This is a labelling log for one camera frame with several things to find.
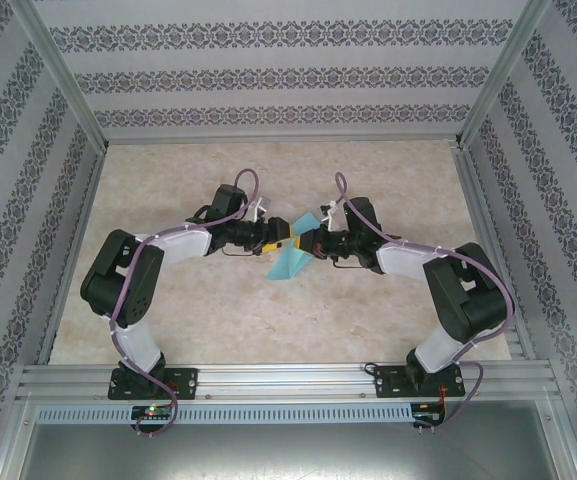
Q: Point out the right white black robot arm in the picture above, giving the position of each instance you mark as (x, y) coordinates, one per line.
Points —
(403, 260)

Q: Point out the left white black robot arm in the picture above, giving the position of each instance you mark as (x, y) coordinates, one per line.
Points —
(183, 247)

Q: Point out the grey metal sheet panel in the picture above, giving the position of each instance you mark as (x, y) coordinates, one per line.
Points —
(288, 455)

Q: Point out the aluminium mounting rail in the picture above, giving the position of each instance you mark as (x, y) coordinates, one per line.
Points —
(288, 380)

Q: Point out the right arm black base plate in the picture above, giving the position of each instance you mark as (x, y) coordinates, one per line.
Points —
(385, 382)

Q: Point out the aluminium table side rail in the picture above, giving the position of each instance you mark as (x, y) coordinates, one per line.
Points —
(490, 250)
(70, 250)

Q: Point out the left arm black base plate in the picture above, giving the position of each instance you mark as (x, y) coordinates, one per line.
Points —
(188, 382)

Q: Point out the aluminium frame post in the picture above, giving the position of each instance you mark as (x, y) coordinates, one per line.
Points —
(506, 65)
(58, 65)

